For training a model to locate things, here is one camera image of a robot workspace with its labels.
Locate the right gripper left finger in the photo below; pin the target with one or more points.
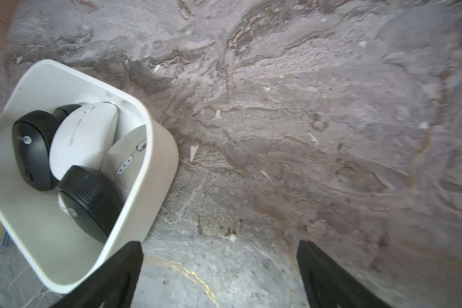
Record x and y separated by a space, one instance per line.
112 285

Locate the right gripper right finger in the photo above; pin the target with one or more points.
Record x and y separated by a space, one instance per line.
327 284

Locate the black ribbed mouse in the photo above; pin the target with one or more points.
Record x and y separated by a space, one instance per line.
91 200

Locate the white plastic storage box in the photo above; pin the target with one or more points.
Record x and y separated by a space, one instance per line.
58 251

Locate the grey mouse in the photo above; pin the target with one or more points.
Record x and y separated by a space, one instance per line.
122 163

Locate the white smooth mouse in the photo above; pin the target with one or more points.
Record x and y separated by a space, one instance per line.
83 138

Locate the black smooth mouse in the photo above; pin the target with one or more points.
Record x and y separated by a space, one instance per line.
32 136

